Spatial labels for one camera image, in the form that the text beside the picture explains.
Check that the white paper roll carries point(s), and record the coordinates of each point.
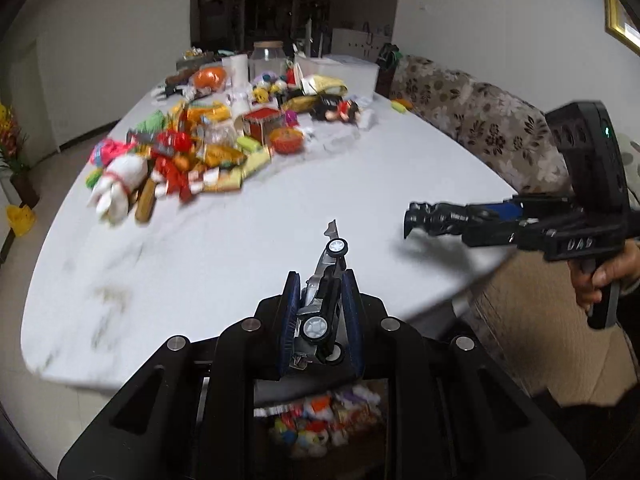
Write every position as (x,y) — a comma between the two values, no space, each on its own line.
(236,67)

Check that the black toy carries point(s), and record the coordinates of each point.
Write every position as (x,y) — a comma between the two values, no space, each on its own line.
(170,91)

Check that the yellow flower potted plant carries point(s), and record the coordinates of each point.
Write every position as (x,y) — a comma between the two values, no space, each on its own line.
(11,145)

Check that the green fluffy plush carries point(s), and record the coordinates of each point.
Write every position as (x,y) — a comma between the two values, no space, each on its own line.
(150,122)

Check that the yellow child potty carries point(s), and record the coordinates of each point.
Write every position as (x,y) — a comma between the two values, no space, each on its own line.
(20,220)

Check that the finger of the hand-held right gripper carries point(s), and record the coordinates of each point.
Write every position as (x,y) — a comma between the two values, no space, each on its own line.
(500,234)
(510,210)

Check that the black green bag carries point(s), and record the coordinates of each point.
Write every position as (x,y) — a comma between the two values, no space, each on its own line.
(389,62)

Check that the floral sofa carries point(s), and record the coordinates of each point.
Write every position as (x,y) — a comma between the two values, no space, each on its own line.
(480,115)

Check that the orange round container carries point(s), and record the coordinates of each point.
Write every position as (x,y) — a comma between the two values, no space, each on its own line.
(286,141)

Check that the brown wooden stick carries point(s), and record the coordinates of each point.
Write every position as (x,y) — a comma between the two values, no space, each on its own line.
(145,205)

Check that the white storage box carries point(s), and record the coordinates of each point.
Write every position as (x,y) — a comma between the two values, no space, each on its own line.
(345,71)

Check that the red square box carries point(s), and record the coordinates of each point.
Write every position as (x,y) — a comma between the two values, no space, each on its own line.
(261,124)

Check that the cardboard box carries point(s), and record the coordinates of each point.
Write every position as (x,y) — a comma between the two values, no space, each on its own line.
(540,340)

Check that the person's right hand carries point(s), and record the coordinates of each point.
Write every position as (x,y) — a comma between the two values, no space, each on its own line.
(607,267)

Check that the orange ball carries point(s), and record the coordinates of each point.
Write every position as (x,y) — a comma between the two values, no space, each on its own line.
(210,77)

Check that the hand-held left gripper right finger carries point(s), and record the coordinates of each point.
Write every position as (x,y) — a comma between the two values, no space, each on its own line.
(352,322)

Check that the green yellow toy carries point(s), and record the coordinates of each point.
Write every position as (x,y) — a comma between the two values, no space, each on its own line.
(402,105)

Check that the black haired doll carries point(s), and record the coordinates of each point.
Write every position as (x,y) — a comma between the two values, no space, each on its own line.
(336,107)

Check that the brown oblong toy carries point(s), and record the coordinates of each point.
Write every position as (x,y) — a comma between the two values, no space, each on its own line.
(181,76)

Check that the clear glass jar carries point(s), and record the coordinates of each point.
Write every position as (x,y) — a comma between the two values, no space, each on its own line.
(267,59)

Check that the white plush with red band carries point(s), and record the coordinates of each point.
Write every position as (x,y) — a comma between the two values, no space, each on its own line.
(120,185)

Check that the heap of discarded toys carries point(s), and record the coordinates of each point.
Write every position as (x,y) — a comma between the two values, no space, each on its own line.
(320,422)

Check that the silver black toy car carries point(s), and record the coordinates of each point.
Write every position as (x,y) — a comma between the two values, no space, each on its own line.
(316,327)

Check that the black toy figure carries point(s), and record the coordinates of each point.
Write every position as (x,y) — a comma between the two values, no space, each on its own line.
(435,217)

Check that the gold picture frame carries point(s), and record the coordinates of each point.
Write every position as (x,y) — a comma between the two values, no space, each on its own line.
(621,15)

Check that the yellow paper bag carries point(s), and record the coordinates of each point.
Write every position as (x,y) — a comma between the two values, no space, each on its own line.
(322,85)

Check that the pink toy gun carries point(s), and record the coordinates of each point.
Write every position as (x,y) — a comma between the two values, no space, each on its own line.
(107,152)

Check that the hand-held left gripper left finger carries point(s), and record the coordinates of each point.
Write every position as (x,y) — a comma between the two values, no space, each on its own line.
(290,322)

